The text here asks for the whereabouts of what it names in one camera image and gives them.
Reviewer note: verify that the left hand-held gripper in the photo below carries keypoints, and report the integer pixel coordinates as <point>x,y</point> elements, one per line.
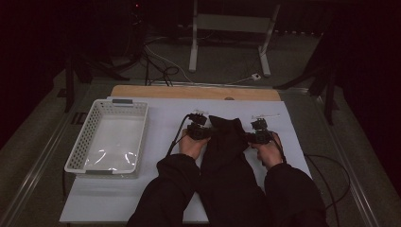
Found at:
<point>198,130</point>

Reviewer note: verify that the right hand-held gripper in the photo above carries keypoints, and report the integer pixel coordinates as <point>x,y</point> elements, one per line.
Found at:
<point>260,135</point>

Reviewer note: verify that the black shorts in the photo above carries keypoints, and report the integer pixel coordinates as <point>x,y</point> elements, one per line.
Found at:
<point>228,151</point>

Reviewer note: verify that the white plastic basket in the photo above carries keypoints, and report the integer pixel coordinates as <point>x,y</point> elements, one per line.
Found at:
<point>113,142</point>

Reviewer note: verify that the person's left hand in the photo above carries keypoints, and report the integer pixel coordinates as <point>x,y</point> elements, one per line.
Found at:
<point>190,146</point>

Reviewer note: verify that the person's right hand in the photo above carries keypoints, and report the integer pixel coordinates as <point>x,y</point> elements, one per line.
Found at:
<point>271,154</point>

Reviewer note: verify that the white plug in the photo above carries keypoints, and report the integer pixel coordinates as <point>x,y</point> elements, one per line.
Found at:
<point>256,76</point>

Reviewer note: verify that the black tripod stand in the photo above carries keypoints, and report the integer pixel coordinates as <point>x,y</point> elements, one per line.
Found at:
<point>329,94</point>
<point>69,82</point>

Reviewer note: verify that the grey metal stand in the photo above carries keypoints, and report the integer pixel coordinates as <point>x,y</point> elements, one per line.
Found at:
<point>233,23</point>

